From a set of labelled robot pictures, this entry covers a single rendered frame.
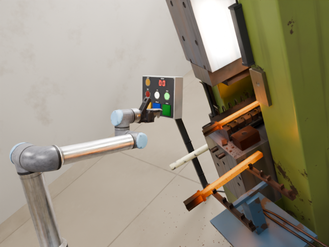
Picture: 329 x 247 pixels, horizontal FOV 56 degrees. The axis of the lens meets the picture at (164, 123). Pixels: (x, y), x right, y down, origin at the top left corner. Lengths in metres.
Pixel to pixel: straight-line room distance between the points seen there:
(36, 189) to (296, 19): 1.31
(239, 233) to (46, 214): 0.93
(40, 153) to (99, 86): 2.80
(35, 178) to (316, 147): 1.28
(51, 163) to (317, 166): 1.20
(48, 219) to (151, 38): 3.47
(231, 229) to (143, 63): 3.34
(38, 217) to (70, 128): 2.48
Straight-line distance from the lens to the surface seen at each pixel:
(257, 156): 1.51
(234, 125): 1.73
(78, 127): 4.09
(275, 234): 1.55
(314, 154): 1.53
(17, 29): 3.77
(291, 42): 1.22
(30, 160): 1.46
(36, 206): 1.64
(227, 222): 1.64
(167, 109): 2.07
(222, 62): 1.49
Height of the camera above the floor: 1.96
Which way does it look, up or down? 29 degrees down
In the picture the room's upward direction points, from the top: 24 degrees counter-clockwise
